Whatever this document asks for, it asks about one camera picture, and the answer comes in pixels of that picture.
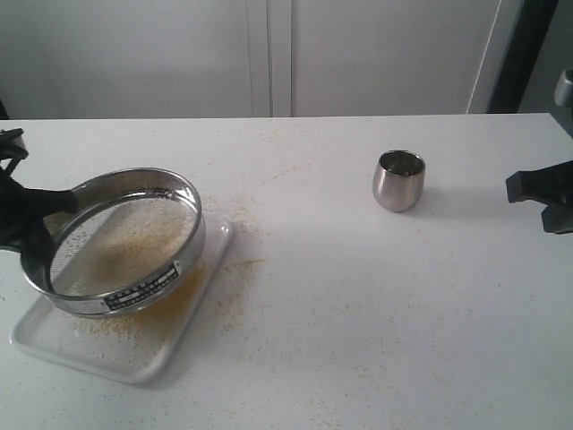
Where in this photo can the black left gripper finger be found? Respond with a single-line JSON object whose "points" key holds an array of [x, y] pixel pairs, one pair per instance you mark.
{"points": [[36, 247], [49, 201]]}

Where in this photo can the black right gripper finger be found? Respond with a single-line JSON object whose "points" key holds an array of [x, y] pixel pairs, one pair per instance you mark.
{"points": [[557, 220], [551, 185]]}

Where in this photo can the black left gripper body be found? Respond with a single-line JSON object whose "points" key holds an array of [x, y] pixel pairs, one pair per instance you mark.
{"points": [[9, 194]]}

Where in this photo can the round steel mesh sieve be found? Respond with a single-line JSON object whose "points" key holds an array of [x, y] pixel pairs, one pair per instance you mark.
{"points": [[103, 192]]}

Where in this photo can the stainless steel cup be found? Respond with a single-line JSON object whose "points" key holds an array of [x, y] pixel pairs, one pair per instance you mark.
{"points": [[398, 180]]}

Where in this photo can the yellow millet pile on tray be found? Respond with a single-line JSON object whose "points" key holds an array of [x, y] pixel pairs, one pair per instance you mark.
{"points": [[156, 321]]}

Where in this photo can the white rectangular tray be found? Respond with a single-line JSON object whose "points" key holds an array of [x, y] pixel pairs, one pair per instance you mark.
{"points": [[45, 331]]}

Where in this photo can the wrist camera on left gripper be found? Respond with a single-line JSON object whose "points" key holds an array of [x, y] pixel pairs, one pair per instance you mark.
{"points": [[12, 145]]}

